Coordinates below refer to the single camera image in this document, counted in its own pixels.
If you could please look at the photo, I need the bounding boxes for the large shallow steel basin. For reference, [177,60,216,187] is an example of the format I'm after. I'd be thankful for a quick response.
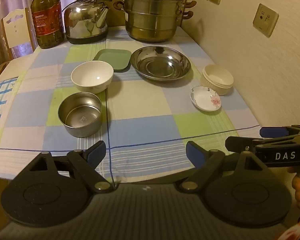
[130,46,192,82]

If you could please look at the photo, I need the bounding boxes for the small floral dish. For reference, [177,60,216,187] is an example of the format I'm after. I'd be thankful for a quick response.
[190,85,222,112]

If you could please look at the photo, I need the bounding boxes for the stainless steel kettle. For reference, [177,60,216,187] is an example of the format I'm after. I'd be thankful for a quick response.
[62,0,113,45]

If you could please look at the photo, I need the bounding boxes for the red white printed cloth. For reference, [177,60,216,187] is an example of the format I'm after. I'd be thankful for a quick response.
[277,211,300,240]

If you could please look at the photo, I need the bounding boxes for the stainless steel steamer pot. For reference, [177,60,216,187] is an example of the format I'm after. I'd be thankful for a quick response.
[112,0,197,43]

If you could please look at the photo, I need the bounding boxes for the checked tablecloth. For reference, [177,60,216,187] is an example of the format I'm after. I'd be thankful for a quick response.
[0,26,262,183]

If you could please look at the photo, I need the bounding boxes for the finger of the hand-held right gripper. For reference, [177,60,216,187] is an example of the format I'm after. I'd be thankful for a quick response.
[259,126,294,139]
[225,136,259,153]

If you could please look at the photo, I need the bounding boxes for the cooking oil bottle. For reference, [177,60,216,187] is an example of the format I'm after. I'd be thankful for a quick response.
[30,0,65,50]

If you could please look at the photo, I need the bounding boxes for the wall socket with round port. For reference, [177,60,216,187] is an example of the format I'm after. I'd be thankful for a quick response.
[252,3,279,38]

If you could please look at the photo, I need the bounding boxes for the cream ribbed bowl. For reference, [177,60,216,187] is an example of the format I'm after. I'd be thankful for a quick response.
[201,64,234,96]

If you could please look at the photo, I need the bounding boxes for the white wooden chair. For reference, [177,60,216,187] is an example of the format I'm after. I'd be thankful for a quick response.
[1,7,38,60]

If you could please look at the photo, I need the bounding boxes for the green square plate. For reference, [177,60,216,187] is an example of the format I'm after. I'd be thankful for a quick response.
[92,49,132,72]

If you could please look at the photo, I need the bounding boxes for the blue white checked cloth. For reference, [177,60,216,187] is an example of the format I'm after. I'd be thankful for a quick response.
[0,77,18,135]

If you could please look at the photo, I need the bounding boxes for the white ceramic bowl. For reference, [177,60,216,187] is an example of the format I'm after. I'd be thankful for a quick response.
[71,61,114,94]

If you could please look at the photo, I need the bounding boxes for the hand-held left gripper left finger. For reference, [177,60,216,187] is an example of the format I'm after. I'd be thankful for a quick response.
[25,140,115,193]

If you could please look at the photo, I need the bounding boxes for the small steel bowl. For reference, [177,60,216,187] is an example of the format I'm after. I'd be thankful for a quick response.
[58,92,103,138]

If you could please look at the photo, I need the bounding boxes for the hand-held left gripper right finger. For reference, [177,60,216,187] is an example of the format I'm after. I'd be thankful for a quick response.
[179,140,267,192]

